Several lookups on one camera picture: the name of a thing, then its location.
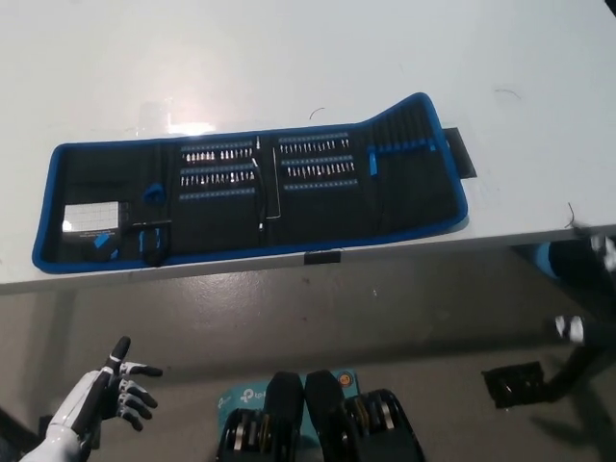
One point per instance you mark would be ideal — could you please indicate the black desk leg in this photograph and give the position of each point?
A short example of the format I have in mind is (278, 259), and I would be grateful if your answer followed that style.
(572, 370)

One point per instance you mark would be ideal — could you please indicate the thin L-shaped metal key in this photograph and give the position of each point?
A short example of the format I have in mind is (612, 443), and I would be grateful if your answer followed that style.
(280, 192)

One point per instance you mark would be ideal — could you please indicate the black tape patch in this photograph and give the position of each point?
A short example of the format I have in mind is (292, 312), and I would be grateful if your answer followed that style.
(459, 154)

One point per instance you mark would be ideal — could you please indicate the light blue padded object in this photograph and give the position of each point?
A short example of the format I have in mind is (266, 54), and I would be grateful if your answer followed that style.
(546, 260)

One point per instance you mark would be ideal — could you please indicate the blue plastic spudger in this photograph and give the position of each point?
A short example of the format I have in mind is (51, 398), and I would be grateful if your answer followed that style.
(373, 161)

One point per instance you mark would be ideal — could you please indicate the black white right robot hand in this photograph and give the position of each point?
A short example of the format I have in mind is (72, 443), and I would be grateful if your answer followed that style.
(570, 328)

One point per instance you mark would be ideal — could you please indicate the teal tp-link box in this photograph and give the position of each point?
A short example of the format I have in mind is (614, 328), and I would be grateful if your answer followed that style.
(240, 397)

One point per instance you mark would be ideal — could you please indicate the blue round opening pick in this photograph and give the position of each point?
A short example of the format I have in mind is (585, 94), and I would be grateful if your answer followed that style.
(153, 192)

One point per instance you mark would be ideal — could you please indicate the blue triangular pick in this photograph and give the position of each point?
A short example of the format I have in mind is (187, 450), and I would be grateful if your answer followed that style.
(114, 253)
(101, 240)

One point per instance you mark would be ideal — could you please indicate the row of silver bits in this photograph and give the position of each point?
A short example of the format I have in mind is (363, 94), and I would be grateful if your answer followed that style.
(313, 145)
(216, 180)
(320, 170)
(216, 156)

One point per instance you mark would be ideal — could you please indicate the small black tape strip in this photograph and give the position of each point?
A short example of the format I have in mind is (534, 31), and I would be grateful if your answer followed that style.
(322, 257)

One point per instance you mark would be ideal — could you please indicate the black blue-edged toolkit roll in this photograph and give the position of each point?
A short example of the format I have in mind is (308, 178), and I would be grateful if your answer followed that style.
(216, 216)

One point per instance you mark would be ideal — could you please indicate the blue black small tool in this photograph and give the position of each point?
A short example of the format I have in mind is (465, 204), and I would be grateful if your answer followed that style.
(150, 243)

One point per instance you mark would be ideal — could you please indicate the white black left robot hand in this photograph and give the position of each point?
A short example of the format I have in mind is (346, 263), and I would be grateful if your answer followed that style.
(82, 399)

